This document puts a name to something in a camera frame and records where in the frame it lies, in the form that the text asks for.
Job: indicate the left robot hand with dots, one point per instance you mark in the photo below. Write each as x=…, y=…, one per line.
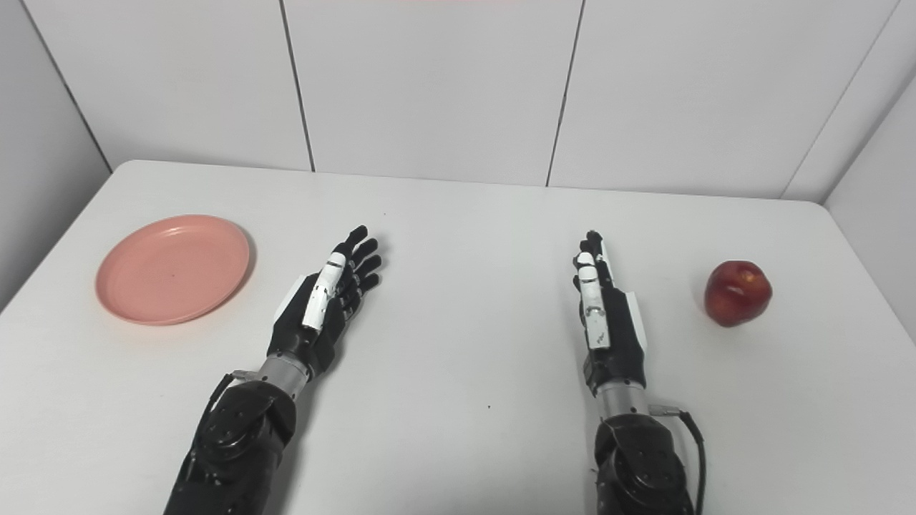
x=325, y=307

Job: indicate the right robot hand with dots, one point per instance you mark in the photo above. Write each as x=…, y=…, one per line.
x=608, y=322

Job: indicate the red apple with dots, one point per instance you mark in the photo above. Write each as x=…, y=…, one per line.
x=738, y=293

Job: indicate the pink plate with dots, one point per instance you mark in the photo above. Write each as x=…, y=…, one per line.
x=174, y=269

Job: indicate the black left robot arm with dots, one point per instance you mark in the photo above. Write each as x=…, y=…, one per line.
x=243, y=436

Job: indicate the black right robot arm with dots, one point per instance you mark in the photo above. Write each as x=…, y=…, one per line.
x=637, y=458

